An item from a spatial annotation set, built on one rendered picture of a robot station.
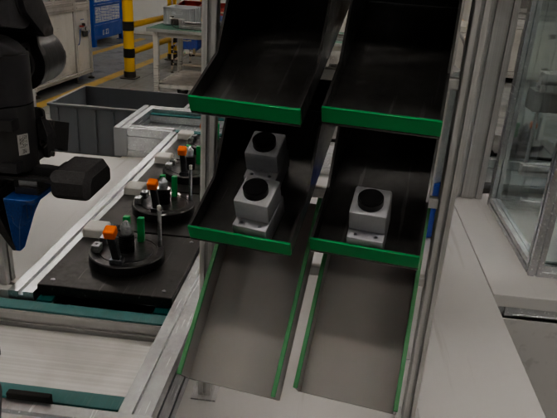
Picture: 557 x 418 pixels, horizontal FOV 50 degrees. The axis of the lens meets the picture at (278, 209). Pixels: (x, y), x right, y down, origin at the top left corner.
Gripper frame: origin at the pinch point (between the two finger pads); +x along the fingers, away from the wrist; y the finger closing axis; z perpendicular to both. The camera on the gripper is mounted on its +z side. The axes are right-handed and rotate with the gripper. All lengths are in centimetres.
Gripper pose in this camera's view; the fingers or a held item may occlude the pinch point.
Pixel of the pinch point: (15, 218)
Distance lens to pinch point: 67.4
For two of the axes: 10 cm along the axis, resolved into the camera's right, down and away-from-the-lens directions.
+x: -0.6, 9.2, 3.9
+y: -9.9, -1.0, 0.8
